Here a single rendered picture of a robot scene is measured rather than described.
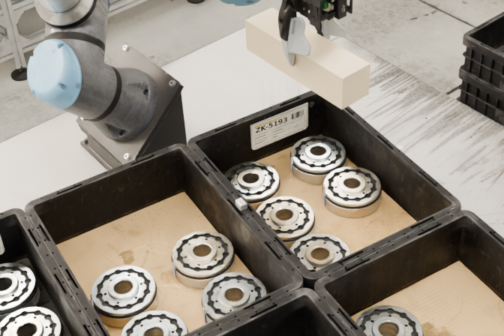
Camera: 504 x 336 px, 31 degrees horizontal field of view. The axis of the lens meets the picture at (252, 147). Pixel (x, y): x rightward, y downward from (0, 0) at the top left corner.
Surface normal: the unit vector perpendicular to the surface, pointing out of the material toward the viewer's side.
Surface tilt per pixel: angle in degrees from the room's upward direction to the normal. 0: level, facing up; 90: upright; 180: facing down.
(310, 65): 90
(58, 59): 50
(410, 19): 0
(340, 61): 0
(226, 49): 0
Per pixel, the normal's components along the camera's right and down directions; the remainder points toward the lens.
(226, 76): -0.04, -0.77
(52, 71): -0.58, -0.14
